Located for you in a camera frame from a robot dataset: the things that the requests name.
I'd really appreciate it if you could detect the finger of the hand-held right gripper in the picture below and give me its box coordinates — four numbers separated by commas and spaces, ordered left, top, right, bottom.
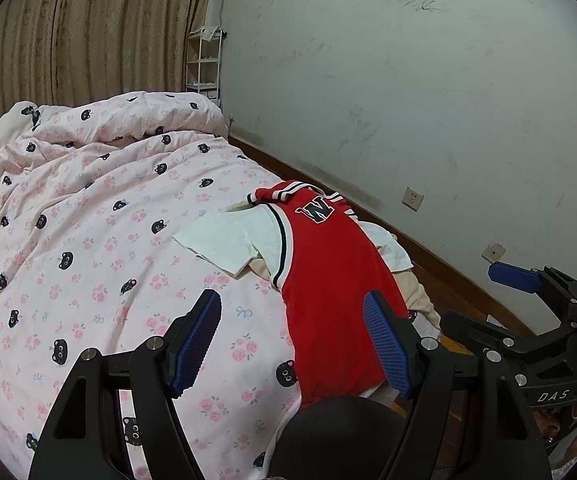
440, 309, 577, 362
487, 260, 577, 322

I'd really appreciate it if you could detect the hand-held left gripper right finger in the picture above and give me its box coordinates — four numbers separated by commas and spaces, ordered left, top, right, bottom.
363, 290, 553, 480

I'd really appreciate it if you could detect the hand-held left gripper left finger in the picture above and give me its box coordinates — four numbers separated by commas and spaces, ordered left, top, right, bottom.
28, 289, 222, 480

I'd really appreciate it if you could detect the red and white jersey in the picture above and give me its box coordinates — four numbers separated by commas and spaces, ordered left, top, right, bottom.
173, 180, 414, 408

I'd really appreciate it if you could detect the person's right hand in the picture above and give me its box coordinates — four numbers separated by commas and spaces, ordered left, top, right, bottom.
537, 401, 577, 442

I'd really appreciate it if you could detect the brown wooden baseboard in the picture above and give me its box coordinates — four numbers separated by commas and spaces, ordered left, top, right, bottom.
227, 130, 549, 336

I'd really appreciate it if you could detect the pink cat-print blanket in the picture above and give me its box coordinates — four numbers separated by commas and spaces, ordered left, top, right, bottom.
0, 91, 319, 480

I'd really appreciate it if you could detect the white shelf rack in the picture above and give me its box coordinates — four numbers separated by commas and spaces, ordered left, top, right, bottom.
184, 26, 228, 106

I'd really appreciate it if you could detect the beige patterned curtain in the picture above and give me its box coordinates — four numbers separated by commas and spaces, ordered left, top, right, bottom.
0, 0, 219, 133

